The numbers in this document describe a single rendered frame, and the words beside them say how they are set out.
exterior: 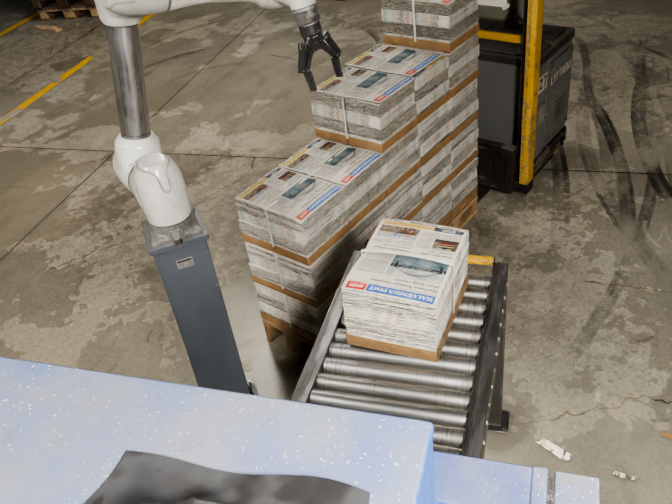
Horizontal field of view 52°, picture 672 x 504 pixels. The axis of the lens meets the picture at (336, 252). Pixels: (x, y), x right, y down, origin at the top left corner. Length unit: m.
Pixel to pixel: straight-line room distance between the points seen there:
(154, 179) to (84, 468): 1.63
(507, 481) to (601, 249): 3.02
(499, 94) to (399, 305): 2.41
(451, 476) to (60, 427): 0.46
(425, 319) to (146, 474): 1.35
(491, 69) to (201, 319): 2.33
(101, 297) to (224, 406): 3.27
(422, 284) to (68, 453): 1.36
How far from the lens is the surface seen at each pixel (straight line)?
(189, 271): 2.47
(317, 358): 2.11
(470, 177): 3.89
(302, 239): 2.71
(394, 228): 2.19
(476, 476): 0.91
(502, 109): 4.20
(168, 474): 0.70
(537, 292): 3.54
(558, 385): 3.11
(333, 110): 3.09
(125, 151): 2.46
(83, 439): 0.78
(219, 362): 2.76
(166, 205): 2.33
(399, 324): 2.00
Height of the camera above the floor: 2.29
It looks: 37 degrees down
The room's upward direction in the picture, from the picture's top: 8 degrees counter-clockwise
